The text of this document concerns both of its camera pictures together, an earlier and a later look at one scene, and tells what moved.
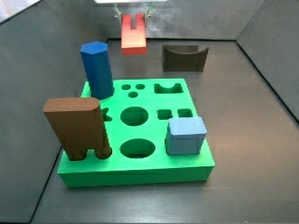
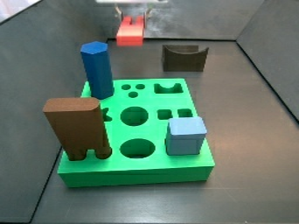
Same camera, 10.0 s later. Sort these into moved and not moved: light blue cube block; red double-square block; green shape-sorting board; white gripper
Moved: red double-square block
Not moved: white gripper; light blue cube block; green shape-sorting board
